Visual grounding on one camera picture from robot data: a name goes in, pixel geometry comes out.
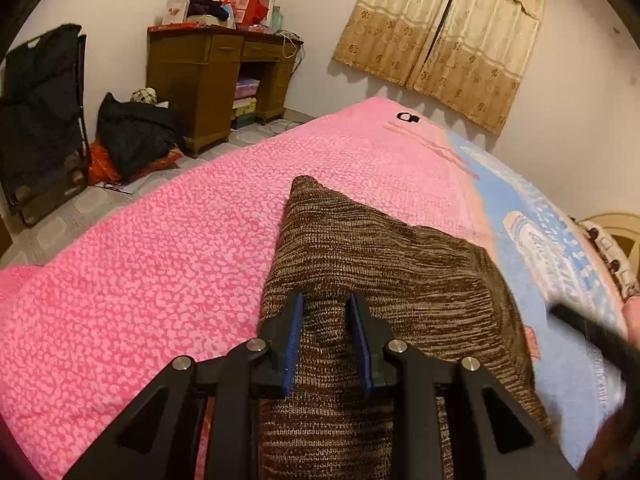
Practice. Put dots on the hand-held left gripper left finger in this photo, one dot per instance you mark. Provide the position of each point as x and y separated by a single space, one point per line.
292 342

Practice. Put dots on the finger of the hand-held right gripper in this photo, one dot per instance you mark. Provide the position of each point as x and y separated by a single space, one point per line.
595 331

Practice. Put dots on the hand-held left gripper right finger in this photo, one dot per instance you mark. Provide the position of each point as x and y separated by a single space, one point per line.
361 347

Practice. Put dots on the brown knitted sweater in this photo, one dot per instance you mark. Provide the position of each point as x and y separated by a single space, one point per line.
380 260

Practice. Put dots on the white black printed pillow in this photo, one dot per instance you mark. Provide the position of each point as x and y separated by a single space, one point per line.
607 255

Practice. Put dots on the blue dotted printed blanket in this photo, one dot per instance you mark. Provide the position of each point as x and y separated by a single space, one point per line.
540 260

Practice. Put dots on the pink fleece blanket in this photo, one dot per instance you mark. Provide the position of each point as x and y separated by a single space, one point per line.
150 270

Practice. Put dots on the small black clip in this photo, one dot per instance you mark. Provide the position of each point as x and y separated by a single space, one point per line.
407 118

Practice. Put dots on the yellow box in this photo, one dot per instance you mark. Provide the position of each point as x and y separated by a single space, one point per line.
245 106

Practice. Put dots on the purple box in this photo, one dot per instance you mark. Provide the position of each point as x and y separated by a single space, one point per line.
247 87

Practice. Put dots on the orange cloth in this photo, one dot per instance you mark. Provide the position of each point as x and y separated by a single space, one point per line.
102 165

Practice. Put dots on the black bag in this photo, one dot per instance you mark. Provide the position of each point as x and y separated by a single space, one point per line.
135 135

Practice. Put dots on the brown wooden desk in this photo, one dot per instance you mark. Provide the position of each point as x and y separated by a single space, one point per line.
200 75

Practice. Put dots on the patterned cloth bag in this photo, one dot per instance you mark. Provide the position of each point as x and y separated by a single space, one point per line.
145 95

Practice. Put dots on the beige patterned curtain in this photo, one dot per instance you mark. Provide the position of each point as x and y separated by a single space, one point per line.
450 35

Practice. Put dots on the red box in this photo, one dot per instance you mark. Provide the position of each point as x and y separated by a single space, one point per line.
242 5

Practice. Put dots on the dark cloth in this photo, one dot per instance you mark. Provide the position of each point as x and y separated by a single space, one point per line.
207 9

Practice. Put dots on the white box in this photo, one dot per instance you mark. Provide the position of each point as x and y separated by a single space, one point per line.
175 7

